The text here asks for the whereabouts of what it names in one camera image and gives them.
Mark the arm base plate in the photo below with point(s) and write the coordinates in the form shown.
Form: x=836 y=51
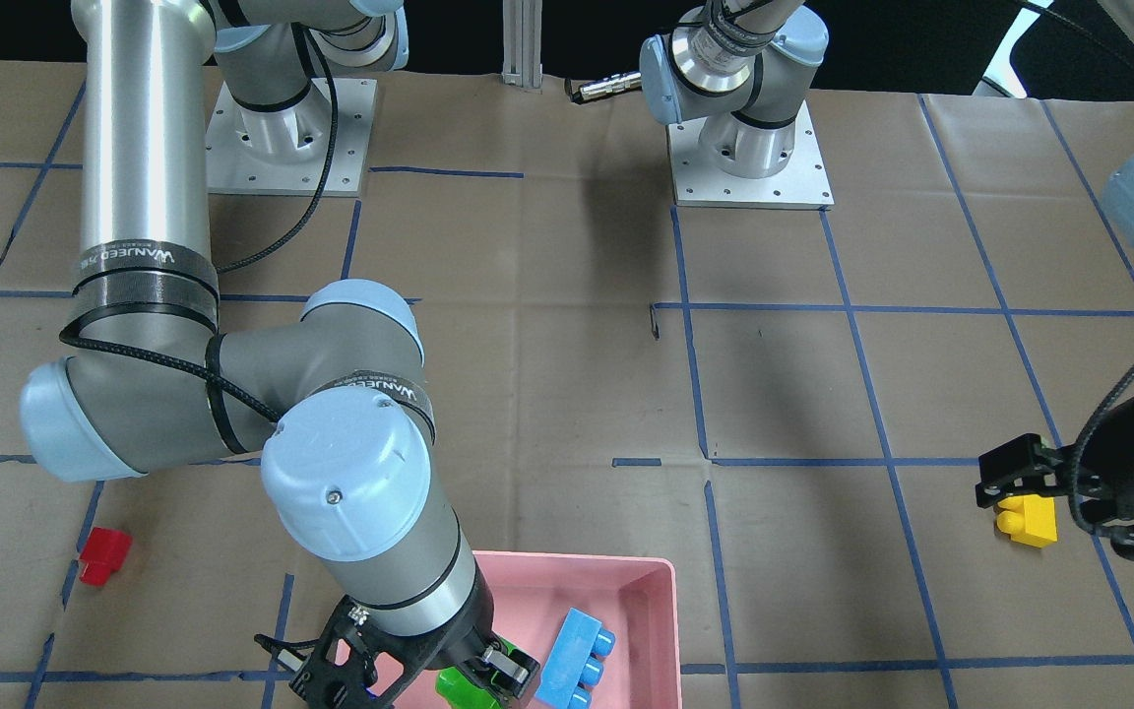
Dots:
x=282 y=153
x=718 y=162

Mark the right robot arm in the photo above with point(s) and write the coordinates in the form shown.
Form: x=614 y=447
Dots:
x=335 y=403

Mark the green toy block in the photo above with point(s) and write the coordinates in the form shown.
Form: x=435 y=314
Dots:
x=459 y=688

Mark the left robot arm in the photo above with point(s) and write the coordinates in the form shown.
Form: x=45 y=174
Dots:
x=744 y=69

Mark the yellow toy block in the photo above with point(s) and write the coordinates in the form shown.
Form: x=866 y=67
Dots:
x=1028 y=520

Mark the red toy block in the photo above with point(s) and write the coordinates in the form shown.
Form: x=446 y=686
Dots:
x=104 y=553

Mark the aluminium frame post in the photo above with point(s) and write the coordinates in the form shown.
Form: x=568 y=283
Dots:
x=521 y=64

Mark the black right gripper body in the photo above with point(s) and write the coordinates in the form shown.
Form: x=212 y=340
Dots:
x=442 y=645

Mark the blue toy block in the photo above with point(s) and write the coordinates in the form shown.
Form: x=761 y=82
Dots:
x=575 y=664

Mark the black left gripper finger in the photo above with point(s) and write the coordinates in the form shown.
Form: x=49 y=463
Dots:
x=1027 y=465

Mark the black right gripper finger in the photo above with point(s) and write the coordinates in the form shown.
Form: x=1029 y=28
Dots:
x=506 y=673

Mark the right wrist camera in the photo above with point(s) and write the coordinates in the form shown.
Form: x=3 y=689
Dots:
x=316 y=679

